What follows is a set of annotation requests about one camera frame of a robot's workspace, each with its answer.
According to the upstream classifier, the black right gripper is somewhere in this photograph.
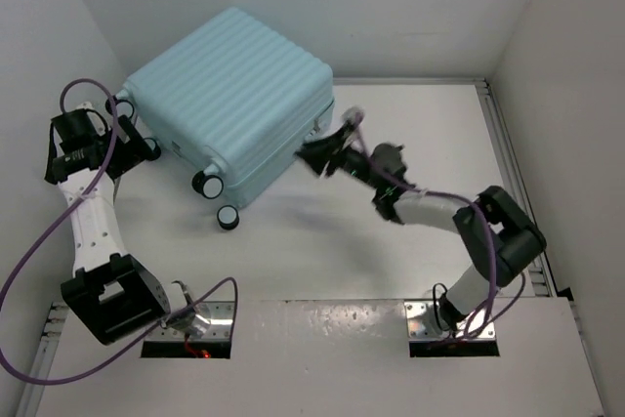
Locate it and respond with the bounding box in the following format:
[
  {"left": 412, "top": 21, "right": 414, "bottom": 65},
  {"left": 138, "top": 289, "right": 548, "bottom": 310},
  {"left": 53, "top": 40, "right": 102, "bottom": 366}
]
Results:
[{"left": 295, "top": 126, "right": 385, "bottom": 193}]

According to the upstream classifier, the light blue suitcase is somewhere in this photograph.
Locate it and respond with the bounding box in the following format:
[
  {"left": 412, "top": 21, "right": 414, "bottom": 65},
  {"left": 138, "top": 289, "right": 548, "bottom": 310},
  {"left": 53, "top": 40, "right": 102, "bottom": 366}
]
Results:
[{"left": 116, "top": 7, "right": 335, "bottom": 230}]

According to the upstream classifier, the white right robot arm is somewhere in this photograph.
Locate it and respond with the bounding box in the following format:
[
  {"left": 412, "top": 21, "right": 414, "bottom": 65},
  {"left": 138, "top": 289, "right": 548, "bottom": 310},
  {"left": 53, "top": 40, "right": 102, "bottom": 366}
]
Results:
[{"left": 295, "top": 123, "right": 547, "bottom": 334}]

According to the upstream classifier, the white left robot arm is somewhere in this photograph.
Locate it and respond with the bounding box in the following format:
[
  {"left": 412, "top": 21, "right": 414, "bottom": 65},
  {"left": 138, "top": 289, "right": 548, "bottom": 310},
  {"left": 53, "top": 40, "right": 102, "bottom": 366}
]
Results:
[{"left": 45, "top": 102, "right": 195, "bottom": 345}]

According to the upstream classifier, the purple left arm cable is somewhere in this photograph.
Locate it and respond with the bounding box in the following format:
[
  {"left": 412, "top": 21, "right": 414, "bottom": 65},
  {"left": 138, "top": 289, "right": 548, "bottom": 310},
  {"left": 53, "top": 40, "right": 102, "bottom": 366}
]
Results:
[{"left": 0, "top": 78, "right": 239, "bottom": 386}]

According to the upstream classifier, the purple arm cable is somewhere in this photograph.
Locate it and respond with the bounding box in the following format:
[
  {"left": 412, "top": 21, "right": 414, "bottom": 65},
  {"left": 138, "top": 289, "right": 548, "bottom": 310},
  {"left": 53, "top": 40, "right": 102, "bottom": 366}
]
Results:
[
  {"left": 0, "top": 78, "right": 239, "bottom": 386},
  {"left": 341, "top": 106, "right": 527, "bottom": 343}
]

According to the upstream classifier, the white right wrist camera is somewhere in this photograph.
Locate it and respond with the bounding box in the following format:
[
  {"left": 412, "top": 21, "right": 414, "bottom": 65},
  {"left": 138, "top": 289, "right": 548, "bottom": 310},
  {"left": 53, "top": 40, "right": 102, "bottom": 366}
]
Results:
[{"left": 341, "top": 106, "right": 365, "bottom": 132}]

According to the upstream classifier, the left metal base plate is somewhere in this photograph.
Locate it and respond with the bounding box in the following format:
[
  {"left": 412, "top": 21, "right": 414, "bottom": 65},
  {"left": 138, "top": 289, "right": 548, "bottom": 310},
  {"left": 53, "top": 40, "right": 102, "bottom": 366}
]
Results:
[{"left": 145, "top": 301, "right": 235, "bottom": 342}]

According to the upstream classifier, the metal base plate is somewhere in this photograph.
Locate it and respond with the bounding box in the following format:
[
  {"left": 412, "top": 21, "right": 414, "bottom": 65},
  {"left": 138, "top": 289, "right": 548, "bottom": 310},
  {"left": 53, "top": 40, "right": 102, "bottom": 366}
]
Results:
[
  {"left": 403, "top": 300, "right": 496, "bottom": 344},
  {"left": 145, "top": 301, "right": 235, "bottom": 342}
]

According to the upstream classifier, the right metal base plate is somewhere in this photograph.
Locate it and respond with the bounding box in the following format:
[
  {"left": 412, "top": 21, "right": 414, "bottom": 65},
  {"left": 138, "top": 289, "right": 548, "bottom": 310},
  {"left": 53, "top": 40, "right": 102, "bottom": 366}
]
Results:
[{"left": 403, "top": 300, "right": 496, "bottom": 344}]

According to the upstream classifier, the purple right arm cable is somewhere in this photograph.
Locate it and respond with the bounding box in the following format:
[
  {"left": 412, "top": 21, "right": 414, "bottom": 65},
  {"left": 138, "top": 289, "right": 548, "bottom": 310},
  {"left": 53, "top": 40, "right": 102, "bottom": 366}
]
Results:
[{"left": 341, "top": 106, "right": 527, "bottom": 343}]

